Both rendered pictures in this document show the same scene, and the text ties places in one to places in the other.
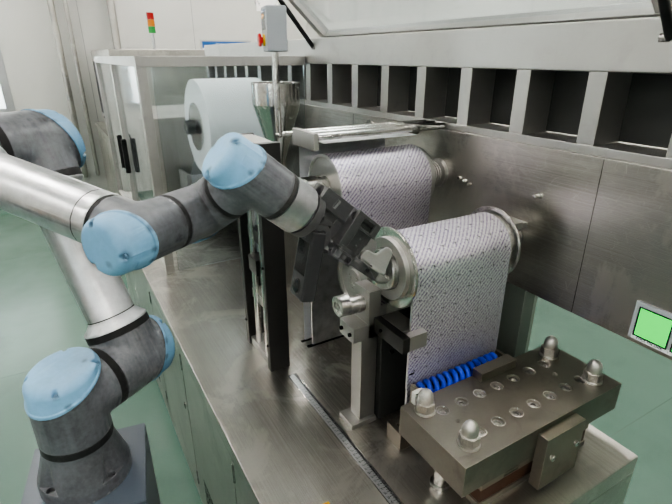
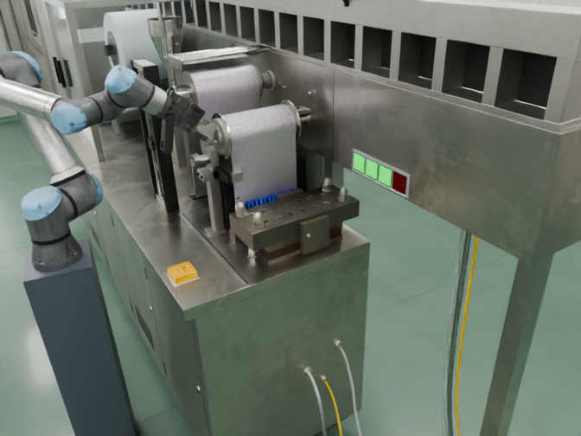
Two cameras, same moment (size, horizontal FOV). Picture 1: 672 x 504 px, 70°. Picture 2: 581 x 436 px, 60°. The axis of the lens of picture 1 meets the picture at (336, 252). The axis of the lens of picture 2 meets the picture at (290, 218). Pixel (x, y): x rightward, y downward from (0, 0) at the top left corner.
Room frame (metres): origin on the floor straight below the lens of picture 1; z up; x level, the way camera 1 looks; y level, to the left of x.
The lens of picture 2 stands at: (-0.75, -0.30, 1.77)
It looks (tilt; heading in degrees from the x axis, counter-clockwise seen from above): 28 degrees down; 0
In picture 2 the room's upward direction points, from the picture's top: 2 degrees counter-clockwise
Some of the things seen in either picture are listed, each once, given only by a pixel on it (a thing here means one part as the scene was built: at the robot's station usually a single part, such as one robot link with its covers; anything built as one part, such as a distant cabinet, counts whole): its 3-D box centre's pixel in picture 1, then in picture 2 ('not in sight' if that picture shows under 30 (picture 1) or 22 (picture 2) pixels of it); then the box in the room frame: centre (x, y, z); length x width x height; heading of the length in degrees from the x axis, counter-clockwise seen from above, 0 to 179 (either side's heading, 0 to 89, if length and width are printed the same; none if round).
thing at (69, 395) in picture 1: (71, 396); (46, 212); (0.65, 0.45, 1.07); 0.13 x 0.12 x 0.14; 154
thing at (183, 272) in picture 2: not in sight; (181, 272); (0.52, 0.02, 0.91); 0.07 x 0.07 x 0.02; 30
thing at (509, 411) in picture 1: (512, 407); (295, 214); (0.70, -0.33, 1.00); 0.40 x 0.16 x 0.06; 120
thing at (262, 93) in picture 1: (275, 93); (165, 26); (1.45, 0.17, 1.50); 0.14 x 0.14 x 0.06
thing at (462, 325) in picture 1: (457, 330); (265, 174); (0.79, -0.23, 1.11); 0.23 x 0.01 x 0.18; 120
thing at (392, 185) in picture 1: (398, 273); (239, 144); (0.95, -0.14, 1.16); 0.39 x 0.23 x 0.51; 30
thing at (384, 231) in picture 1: (391, 267); (220, 136); (0.78, -0.10, 1.25); 0.15 x 0.01 x 0.15; 30
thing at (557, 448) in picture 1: (558, 452); (315, 234); (0.63, -0.39, 0.96); 0.10 x 0.03 x 0.11; 120
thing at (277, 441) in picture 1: (242, 266); (155, 155); (1.61, 0.35, 0.88); 2.52 x 0.66 x 0.04; 30
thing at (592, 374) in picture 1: (594, 370); (343, 193); (0.75, -0.49, 1.05); 0.04 x 0.04 x 0.04
